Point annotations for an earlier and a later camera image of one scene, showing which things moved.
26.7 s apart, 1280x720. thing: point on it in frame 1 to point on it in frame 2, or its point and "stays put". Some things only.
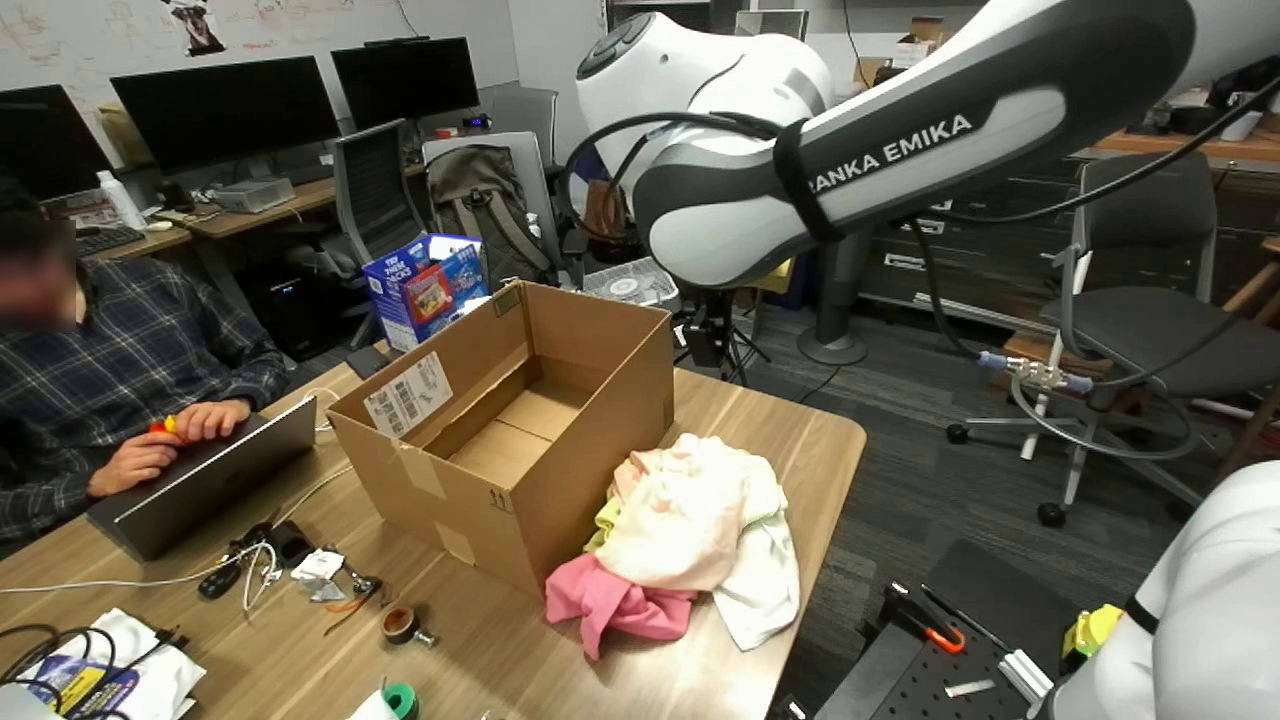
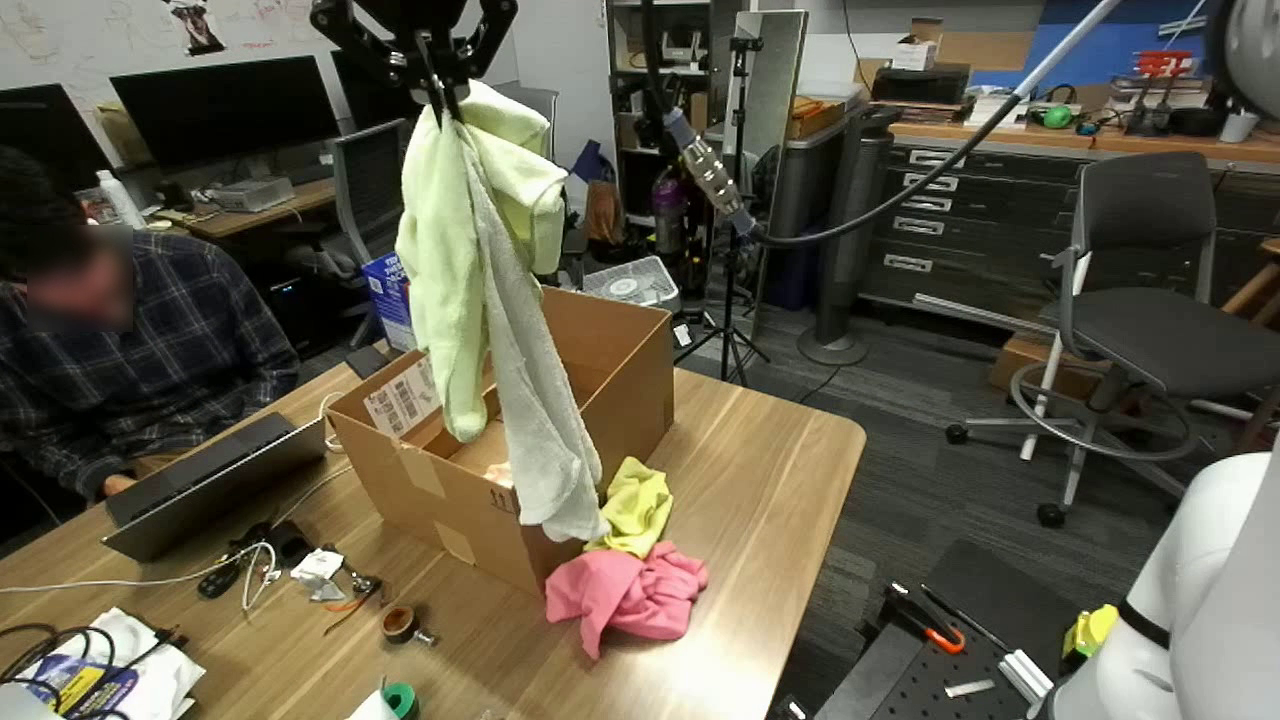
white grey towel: (766, 592) to (533, 369)
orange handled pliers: (931, 620) stays put
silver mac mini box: (634, 280) stays put
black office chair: (1146, 338) stays put
